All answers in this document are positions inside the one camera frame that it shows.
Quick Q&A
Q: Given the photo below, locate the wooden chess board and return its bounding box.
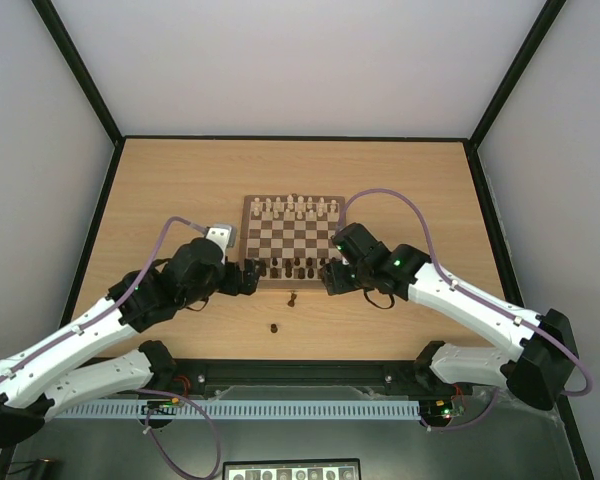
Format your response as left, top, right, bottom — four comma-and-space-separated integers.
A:
239, 193, 340, 290

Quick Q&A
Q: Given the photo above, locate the black aluminium frame rail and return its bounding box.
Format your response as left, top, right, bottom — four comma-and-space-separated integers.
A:
29, 357, 561, 399

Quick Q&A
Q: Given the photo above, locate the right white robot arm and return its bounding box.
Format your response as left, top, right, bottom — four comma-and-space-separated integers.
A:
322, 223, 578, 411

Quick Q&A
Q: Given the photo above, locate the white slotted cable duct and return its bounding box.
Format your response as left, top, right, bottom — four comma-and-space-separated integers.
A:
59, 399, 421, 421

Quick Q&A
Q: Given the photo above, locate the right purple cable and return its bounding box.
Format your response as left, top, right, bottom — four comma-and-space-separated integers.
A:
337, 188, 595, 432

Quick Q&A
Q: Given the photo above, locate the purple cable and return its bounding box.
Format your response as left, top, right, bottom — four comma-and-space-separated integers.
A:
0, 216, 222, 479
337, 188, 595, 432

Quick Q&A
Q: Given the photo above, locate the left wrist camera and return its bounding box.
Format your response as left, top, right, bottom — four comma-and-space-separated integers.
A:
205, 223, 238, 251

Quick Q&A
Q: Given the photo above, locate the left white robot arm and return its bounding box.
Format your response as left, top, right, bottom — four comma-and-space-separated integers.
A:
0, 231, 262, 448

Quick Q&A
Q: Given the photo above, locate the white chess pieces row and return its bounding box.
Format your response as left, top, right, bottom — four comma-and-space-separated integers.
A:
243, 194, 345, 222

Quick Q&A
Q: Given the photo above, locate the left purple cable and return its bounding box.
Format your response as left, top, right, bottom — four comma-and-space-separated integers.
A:
0, 216, 222, 479

